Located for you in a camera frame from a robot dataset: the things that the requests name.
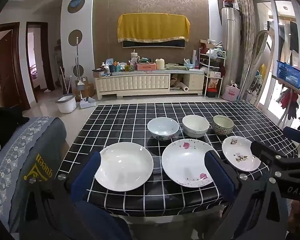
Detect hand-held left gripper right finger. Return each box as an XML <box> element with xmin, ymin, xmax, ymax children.
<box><xmin>202</xmin><ymin>150</ymin><xmax>290</xmax><ymax>240</ymax></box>

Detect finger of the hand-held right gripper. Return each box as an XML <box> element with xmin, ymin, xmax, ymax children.
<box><xmin>251</xmin><ymin>141</ymin><xmax>300</xmax><ymax>178</ymax></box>
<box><xmin>283</xmin><ymin>127</ymin><xmax>300</xmax><ymax>147</ymax></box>

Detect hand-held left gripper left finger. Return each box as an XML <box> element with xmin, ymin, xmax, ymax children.
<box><xmin>19</xmin><ymin>152</ymin><xmax>102</xmax><ymax>240</ymax></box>

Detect small white floral plate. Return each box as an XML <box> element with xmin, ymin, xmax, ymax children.
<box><xmin>222</xmin><ymin>135</ymin><xmax>262</xmax><ymax>172</ymax></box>

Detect white plate with pink petals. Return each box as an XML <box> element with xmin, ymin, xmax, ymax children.
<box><xmin>161</xmin><ymin>139</ymin><xmax>222</xmax><ymax>188</ymax></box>

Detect plain white plate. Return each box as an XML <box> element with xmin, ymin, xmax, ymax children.
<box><xmin>94</xmin><ymin>142</ymin><xmax>154</xmax><ymax>192</ymax></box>

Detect patterned floral bowl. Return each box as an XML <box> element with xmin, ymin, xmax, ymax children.
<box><xmin>211</xmin><ymin>115</ymin><xmax>234</xmax><ymax>136</ymax></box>

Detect plain white bowl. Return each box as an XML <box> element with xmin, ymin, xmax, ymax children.
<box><xmin>182</xmin><ymin>115</ymin><xmax>210</xmax><ymax>138</ymax></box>

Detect bluish white flower bowl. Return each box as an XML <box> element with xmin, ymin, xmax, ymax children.
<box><xmin>147</xmin><ymin>117</ymin><xmax>180</xmax><ymax>141</ymax></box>

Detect red hanging clothes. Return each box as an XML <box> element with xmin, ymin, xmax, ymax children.
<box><xmin>276</xmin><ymin>89</ymin><xmax>300</xmax><ymax>120</ymax></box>

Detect wooden ledge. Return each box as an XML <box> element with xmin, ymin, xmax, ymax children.
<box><xmin>272</xmin><ymin>74</ymin><xmax>300</xmax><ymax>105</ymax></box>

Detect person's left leg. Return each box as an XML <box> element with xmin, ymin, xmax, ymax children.
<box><xmin>74</xmin><ymin>200</ymin><xmax>133</xmax><ymax>240</ymax></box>

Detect blue plastic basket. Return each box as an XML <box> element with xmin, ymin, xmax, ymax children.
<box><xmin>276</xmin><ymin>60</ymin><xmax>300</xmax><ymax>89</ymax></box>

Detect arched floor mirror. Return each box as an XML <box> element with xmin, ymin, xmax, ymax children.
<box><xmin>242</xmin><ymin>30</ymin><xmax>274</xmax><ymax>107</ymax></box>

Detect pink bag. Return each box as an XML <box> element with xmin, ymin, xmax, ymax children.
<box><xmin>222</xmin><ymin>84</ymin><xmax>240</xmax><ymax>102</ymax></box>

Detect grey embroidered sofa cover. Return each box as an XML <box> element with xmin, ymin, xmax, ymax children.
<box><xmin>0</xmin><ymin>116</ymin><xmax>68</xmax><ymax>233</ymax></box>

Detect black checked tablecloth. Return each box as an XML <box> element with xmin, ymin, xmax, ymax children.
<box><xmin>57</xmin><ymin>102</ymin><xmax>299</xmax><ymax>217</ymax></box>

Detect white dustpan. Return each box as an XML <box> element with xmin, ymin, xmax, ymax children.
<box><xmin>79</xmin><ymin>96</ymin><xmax>97</xmax><ymax>110</ymax></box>

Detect white mop bucket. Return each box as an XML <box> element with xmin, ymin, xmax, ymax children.
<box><xmin>55</xmin><ymin>94</ymin><xmax>77</xmax><ymax>114</ymax></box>

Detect brown cardboard box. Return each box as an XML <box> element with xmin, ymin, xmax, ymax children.
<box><xmin>76</xmin><ymin>82</ymin><xmax>95</xmax><ymax>98</ymax></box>

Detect black garment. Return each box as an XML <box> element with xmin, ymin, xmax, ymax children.
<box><xmin>0</xmin><ymin>104</ymin><xmax>30</xmax><ymax>158</ymax></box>

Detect white metal shelf rack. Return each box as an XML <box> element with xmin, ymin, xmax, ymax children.
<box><xmin>204</xmin><ymin>47</ymin><xmax>227</xmax><ymax>98</ymax></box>

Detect standing air conditioner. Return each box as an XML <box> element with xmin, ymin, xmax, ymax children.
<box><xmin>221</xmin><ymin>7</ymin><xmax>241</xmax><ymax>100</ymax></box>

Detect cream television cabinet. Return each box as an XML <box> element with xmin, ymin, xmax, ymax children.
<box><xmin>94</xmin><ymin>69</ymin><xmax>205</xmax><ymax>100</ymax></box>

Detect patterned curtain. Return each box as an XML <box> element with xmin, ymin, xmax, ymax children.
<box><xmin>235</xmin><ymin>0</ymin><xmax>255</xmax><ymax>100</ymax></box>

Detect open cardboard box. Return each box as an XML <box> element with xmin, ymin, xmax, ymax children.
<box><xmin>199</xmin><ymin>39</ymin><xmax>215</xmax><ymax>49</ymax></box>

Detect pink box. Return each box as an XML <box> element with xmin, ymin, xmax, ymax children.
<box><xmin>137</xmin><ymin>63</ymin><xmax>157</xmax><ymax>71</ymax></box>

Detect dark wooden door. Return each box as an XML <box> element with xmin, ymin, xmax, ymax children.
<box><xmin>0</xmin><ymin>22</ymin><xmax>30</xmax><ymax>110</ymax></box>

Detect yellow cloth cover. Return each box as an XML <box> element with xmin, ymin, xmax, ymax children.
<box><xmin>117</xmin><ymin>13</ymin><xmax>191</xmax><ymax>43</ymax></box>

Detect round brown wall plaque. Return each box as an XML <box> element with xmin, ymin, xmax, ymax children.
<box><xmin>72</xmin><ymin>64</ymin><xmax>84</xmax><ymax>78</ymax></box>

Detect dark wooden door frame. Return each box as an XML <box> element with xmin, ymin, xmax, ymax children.
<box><xmin>25</xmin><ymin>21</ymin><xmax>55</xmax><ymax>92</ymax></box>

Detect wall television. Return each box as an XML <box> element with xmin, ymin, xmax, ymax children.
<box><xmin>122</xmin><ymin>39</ymin><xmax>186</xmax><ymax>48</ymax></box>

